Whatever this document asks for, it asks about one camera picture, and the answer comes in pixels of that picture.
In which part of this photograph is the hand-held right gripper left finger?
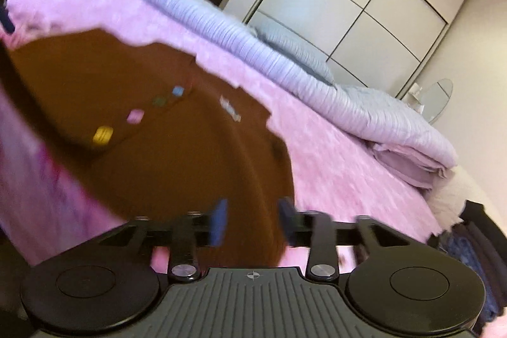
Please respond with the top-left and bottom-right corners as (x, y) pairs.
(97, 199), (229, 282)

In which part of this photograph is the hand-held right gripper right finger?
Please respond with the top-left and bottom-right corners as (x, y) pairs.
(278, 197), (413, 282)

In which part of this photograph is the brown knit sweater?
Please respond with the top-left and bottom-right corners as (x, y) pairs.
(0, 27), (298, 269)

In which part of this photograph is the pile of dark clothes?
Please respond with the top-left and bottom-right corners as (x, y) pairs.
(428, 199), (500, 323)

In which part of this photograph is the pink fluffy blanket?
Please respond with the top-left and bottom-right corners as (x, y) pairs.
(0, 0), (507, 338)

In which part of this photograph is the pale blue pillow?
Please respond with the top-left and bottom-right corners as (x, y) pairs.
(255, 25), (336, 86)

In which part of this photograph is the cream bed base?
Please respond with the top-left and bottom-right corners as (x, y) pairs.
(428, 164), (492, 224)

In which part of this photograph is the folded lilac duvet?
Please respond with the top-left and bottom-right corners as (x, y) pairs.
(121, 0), (460, 190)

